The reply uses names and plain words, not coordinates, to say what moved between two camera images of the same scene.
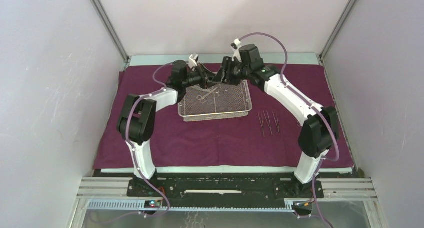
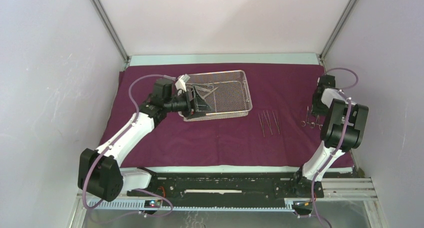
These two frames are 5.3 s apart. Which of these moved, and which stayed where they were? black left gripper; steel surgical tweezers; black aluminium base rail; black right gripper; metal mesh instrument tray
Moved: black left gripper; black right gripper
Stayed: steel surgical tweezers; black aluminium base rail; metal mesh instrument tray
